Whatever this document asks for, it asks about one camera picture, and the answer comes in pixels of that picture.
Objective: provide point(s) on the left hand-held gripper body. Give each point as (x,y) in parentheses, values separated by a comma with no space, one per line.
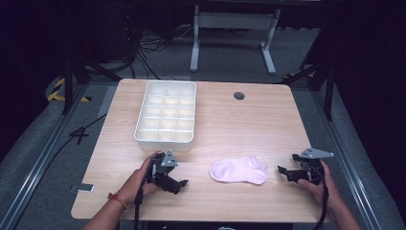
(161,166)

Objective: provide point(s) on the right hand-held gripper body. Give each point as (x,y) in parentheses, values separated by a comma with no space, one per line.
(314,166)

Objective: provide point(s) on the pink ankle sock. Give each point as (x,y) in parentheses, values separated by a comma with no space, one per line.
(237,171)

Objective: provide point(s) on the white compartment organizer box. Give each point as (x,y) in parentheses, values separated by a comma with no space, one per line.
(166,111)

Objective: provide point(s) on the person's right hand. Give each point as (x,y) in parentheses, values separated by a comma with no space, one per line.
(322,191)

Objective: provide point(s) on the person's left hand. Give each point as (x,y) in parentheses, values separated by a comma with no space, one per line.
(137,185)

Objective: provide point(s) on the black metal stand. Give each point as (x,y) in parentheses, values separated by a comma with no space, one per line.
(328,92)
(67,86)

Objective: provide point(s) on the grey tape strip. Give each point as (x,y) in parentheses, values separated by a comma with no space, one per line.
(83,187)

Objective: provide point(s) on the aluminium floor rail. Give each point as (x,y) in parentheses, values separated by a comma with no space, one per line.
(35,169)
(348,159)

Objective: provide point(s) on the white metal desk frame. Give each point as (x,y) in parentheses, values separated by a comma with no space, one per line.
(234,20)

